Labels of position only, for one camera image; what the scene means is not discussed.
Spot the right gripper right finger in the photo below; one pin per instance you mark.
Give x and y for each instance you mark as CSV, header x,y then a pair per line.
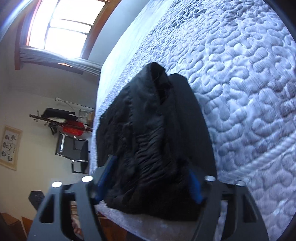
x,y
243,220

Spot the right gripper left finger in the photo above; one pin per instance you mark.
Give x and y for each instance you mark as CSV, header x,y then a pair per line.
x,y
53,219

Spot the black quilted pants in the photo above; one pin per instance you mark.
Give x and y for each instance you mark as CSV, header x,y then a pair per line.
x,y
156,130

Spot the person's left hand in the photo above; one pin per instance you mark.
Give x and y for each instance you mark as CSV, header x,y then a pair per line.
x,y
76,227

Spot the black chrome chair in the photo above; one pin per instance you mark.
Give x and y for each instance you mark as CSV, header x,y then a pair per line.
x,y
74,149

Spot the red hanging bag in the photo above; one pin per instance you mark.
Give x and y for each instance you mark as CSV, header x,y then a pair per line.
x,y
73,128

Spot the white drying rack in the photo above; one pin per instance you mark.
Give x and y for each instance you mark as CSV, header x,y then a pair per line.
x,y
85,114

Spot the wooden coat rack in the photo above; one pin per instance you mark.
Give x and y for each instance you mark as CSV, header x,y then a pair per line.
x,y
39,118

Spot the black hanging jacket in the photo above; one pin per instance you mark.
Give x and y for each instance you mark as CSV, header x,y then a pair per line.
x,y
59,113

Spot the white window curtain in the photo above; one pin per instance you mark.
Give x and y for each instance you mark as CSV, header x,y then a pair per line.
x,y
30,54

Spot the wooden framed window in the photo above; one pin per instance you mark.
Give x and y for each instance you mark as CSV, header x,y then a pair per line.
x,y
66,28

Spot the quilted white bed mattress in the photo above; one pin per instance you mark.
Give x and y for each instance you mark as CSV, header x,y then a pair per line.
x,y
239,59

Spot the framed wall picture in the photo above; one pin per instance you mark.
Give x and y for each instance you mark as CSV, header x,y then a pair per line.
x,y
10,144

